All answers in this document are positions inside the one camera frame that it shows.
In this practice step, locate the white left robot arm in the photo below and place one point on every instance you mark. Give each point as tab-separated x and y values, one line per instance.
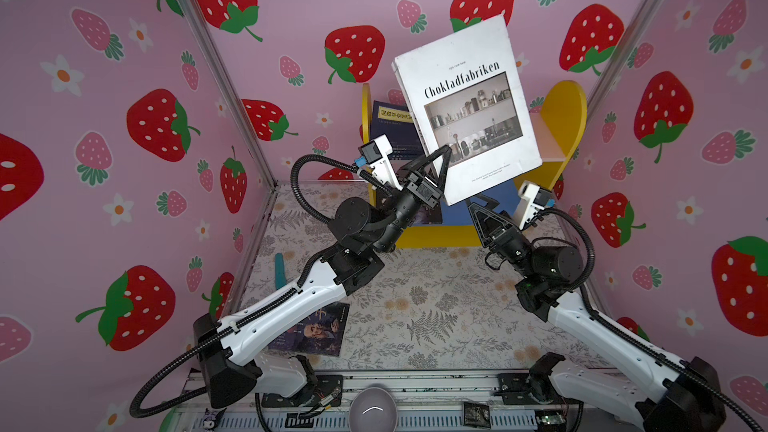
228	347

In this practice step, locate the small black circuit board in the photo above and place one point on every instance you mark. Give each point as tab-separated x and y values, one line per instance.
476	415

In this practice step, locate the yellow wooden bookshelf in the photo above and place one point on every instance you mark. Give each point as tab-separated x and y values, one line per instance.
559	121

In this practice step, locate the navy book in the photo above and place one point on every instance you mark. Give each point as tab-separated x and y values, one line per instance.
395	122

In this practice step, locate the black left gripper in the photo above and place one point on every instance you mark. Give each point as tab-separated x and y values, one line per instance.
412	200

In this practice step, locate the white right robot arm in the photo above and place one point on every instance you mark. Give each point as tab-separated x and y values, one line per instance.
657	391

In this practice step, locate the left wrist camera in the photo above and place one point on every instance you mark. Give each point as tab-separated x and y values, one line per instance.
378	159

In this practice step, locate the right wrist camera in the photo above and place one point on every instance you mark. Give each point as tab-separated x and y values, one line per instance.
532	200

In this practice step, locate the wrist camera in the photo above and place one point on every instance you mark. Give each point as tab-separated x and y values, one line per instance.
532	200
378	159

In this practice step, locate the black cartoon figurine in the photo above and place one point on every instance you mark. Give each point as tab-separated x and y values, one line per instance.
211	419

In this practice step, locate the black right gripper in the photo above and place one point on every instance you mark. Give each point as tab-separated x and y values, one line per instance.
505	239

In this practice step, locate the grey bowl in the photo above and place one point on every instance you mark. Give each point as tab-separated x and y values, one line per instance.
373	410

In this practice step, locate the dark portrait cover book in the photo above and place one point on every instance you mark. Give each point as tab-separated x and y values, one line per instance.
320	333

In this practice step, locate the teal plastic bar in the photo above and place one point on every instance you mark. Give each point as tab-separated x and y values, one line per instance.
280	278

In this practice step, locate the black wolf cover book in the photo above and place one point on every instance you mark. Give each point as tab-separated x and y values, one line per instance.
429	216

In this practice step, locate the white photo cover book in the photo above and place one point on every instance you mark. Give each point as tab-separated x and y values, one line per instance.
464	93

